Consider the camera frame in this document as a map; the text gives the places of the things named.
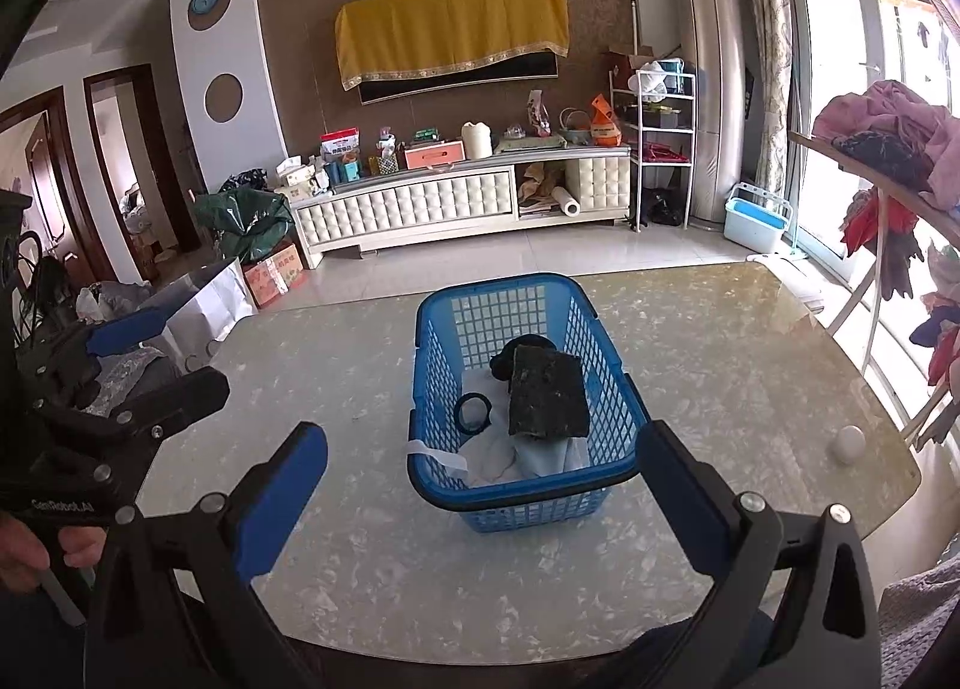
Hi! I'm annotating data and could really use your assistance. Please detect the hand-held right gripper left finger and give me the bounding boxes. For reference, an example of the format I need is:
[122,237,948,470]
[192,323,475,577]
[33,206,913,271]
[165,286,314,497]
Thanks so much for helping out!
[84,422,329,689]

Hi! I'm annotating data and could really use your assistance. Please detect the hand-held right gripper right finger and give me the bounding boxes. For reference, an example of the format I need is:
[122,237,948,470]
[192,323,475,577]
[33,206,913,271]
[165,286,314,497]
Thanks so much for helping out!
[634,420,883,689]

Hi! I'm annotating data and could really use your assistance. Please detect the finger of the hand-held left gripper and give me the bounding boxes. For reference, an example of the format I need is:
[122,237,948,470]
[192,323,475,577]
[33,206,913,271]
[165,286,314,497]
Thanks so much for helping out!
[16,305,182,384]
[34,366,231,448]

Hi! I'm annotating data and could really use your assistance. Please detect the light blue cloth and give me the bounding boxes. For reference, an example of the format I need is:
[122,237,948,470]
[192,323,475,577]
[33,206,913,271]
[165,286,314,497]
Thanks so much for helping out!
[513,434,590,478]

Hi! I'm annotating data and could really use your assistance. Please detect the black towel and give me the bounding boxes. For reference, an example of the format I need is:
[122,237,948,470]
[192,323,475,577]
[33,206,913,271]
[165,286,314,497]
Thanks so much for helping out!
[507,346,592,439]

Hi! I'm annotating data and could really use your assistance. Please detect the white towel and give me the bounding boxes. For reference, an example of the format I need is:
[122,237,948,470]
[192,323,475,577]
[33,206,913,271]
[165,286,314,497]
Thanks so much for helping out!
[459,368,526,489]

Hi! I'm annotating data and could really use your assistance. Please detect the black rubber ring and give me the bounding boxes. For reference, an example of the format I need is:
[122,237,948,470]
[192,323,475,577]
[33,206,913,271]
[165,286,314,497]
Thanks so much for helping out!
[454,393,494,436]

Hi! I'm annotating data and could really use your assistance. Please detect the black plush cloth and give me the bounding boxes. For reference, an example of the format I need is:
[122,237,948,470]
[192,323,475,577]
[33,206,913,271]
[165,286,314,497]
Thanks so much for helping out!
[490,333,557,382]

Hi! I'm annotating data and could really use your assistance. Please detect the blue plastic basket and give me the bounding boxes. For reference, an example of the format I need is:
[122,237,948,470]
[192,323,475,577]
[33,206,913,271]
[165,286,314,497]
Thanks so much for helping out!
[406,272,650,537]

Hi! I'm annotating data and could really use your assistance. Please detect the person's left hand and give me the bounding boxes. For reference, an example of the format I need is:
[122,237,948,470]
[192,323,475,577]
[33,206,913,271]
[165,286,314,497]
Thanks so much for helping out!
[0,507,107,594]

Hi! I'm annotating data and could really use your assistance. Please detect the white paper bag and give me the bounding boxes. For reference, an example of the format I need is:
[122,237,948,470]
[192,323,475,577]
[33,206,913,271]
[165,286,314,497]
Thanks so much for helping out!
[168,259,257,361]

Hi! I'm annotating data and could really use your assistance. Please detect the red and white cardboard box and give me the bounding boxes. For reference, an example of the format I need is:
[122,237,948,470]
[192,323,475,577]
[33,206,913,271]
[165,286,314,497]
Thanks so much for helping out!
[241,242,309,308]

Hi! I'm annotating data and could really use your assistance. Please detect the white basket tag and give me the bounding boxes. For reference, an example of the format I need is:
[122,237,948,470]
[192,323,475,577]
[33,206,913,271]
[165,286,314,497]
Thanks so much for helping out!
[406,437,468,474]

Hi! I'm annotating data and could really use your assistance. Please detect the green plastic bag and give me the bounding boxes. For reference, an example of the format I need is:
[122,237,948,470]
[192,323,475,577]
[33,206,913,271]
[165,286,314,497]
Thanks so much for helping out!
[193,185,296,263]

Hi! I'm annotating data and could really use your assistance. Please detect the brown wooden door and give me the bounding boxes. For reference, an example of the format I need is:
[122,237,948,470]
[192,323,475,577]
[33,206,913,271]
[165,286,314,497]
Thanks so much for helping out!
[0,86,80,285]

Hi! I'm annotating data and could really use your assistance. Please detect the white ball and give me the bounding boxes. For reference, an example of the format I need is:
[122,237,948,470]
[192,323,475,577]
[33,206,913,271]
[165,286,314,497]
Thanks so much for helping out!
[828,426,866,464]

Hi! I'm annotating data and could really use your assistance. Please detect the grey knitted cloth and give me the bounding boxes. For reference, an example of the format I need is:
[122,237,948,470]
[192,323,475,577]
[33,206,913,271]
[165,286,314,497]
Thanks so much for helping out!
[876,552,960,689]

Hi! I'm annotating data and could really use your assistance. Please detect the red and white snack bag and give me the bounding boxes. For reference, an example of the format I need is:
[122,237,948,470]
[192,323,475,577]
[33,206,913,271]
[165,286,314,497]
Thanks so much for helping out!
[320,127,362,162]

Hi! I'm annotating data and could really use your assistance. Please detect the light blue mop bucket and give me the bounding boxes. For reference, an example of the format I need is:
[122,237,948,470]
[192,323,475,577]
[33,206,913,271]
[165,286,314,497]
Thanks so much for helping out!
[723,182,795,250]

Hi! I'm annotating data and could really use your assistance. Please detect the black plastic bag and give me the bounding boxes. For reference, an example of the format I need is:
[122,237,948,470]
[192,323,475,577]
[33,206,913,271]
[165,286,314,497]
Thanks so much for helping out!
[640,187,688,229]

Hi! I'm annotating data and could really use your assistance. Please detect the white tufted television cabinet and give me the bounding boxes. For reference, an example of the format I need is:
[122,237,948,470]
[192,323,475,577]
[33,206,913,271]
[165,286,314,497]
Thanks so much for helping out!
[290,144,633,271]

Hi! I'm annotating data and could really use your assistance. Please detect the red cloth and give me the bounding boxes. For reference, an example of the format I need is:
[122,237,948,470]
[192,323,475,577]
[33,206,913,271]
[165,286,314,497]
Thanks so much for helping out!
[839,189,925,301]

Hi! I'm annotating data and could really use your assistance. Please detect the pink box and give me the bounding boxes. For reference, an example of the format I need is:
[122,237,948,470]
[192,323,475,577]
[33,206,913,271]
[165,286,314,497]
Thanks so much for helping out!
[403,140,465,172]

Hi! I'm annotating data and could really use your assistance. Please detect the white metal rack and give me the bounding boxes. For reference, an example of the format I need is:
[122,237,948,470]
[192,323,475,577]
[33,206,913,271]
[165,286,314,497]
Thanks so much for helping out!
[608,58,699,234]

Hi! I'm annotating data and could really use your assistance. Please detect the wooden shelf board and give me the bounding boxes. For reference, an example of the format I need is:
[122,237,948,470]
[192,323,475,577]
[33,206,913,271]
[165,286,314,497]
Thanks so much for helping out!
[787,129,960,249]

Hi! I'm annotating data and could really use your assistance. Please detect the white plastic jug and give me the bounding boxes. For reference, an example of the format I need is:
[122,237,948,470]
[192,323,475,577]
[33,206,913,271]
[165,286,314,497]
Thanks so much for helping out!
[460,120,494,162]

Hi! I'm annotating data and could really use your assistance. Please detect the orange plastic bag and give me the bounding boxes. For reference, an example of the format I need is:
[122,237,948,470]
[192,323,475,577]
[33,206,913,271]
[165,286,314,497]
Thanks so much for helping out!
[588,94,623,147]

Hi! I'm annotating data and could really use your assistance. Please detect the black television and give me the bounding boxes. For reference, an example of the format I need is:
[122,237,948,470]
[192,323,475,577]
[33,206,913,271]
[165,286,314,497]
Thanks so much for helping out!
[358,51,560,107]

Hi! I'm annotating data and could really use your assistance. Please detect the white standing air conditioner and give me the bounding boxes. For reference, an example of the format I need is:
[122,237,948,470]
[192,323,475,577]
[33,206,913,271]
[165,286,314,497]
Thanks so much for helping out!
[667,0,748,226]

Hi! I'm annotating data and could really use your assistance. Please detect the pink cloth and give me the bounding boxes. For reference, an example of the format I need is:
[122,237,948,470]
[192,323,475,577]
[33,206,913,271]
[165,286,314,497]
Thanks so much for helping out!
[813,79,960,189]

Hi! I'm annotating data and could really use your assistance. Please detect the yellow dust cover cloth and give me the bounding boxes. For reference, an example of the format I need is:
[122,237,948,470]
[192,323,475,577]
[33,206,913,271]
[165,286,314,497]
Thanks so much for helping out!
[334,0,572,92]

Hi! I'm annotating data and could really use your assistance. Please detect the patterned curtain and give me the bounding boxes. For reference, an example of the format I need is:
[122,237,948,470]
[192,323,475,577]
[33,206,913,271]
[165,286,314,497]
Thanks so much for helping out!
[738,0,797,196]

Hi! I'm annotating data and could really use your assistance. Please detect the brown round wall plaque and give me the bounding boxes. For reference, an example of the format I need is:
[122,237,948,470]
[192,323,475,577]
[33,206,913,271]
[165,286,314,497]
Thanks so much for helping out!
[204,71,243,124]

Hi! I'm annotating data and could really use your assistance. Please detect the blue round wall clock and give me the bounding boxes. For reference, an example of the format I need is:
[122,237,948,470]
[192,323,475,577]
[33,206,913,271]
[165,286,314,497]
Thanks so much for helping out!
[187,0,233,31]

